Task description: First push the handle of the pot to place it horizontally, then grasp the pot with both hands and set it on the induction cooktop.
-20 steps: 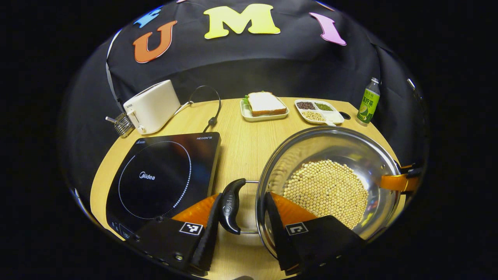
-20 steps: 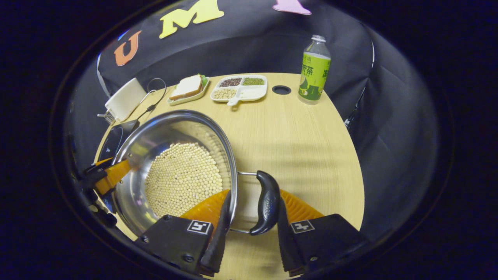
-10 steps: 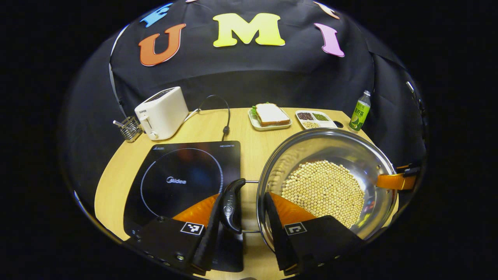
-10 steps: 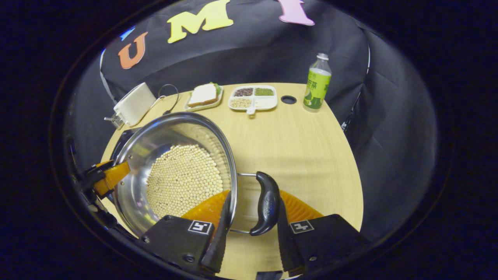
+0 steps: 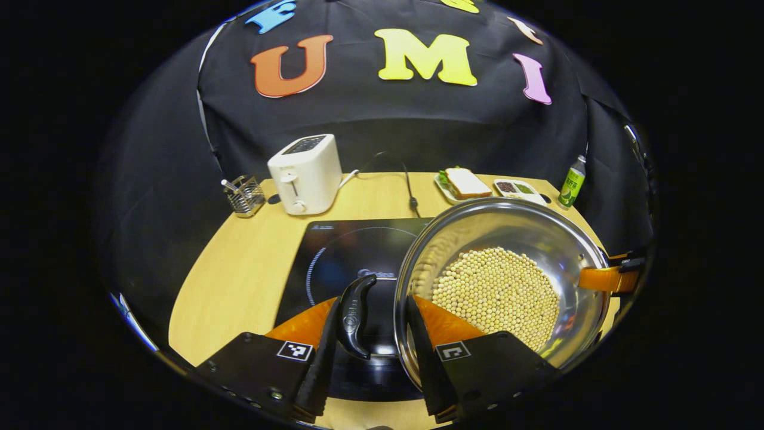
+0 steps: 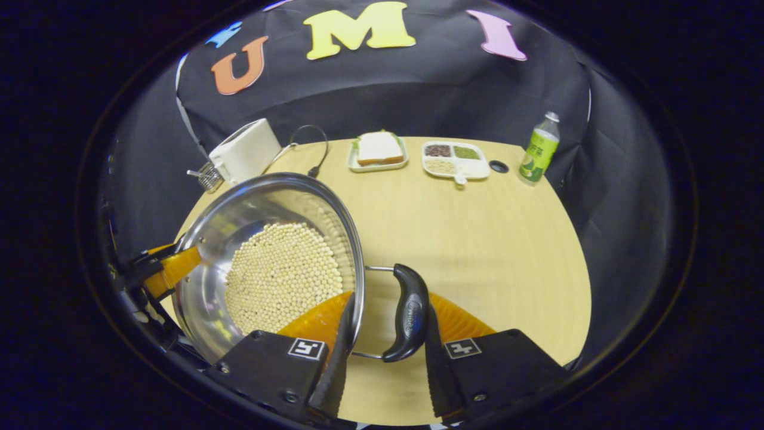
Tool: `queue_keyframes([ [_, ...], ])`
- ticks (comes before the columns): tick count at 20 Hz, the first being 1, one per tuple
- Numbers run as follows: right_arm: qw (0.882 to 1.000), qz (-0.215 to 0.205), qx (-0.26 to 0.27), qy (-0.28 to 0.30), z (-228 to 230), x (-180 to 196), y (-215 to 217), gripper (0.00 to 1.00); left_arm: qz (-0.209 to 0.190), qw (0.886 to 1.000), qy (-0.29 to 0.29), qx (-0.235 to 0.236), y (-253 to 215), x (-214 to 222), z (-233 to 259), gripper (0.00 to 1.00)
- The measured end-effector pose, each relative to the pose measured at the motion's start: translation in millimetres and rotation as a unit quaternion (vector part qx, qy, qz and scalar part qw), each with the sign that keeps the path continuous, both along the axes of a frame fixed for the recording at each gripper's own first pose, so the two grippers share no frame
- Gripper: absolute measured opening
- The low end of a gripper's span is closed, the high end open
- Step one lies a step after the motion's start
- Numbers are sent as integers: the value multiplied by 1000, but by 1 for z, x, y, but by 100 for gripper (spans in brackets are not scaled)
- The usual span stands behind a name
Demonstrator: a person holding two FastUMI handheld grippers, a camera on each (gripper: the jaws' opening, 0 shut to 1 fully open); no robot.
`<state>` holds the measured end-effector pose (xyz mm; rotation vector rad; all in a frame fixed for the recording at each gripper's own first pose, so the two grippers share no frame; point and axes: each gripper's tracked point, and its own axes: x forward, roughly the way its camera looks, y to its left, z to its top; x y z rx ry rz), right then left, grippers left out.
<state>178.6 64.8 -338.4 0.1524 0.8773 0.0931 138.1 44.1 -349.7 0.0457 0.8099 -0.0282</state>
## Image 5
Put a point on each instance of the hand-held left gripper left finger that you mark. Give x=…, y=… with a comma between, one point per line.
x=325, y=358

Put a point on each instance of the stainless steel pot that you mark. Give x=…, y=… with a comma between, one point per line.
x=507, y=227

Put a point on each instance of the black induction cooktop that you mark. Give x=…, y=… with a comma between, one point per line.
x=334, y=251

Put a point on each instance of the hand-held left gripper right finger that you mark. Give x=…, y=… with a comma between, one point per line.
x=421, y=358

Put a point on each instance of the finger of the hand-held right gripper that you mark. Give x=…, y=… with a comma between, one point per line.
x=609, y=279
x=634, y=263

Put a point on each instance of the green drink bottle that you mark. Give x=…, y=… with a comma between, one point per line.
x=572, y=185

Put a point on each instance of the white toaster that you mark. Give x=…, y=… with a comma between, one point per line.
x=307, y=176

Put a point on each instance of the small white plate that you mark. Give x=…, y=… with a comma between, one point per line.
x=441, y=188

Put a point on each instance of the white divided condiment tray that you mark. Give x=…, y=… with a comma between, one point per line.
x=519, y=191

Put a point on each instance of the pile of yellow soybeans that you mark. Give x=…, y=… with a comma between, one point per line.
x=495, y=292

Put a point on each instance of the white bread sandwich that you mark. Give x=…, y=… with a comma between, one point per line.
x=468, y=183

